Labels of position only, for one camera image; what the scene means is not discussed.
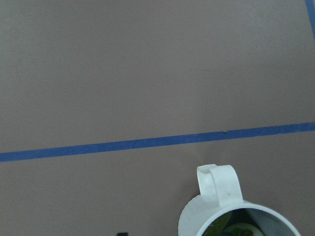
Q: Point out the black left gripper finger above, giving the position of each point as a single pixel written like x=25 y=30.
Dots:
x=122 y=234

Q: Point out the lemon slice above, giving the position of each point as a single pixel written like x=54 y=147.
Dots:
x=223 y=226

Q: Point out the white ribbed mug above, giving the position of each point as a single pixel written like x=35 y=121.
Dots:
x=220 y=193

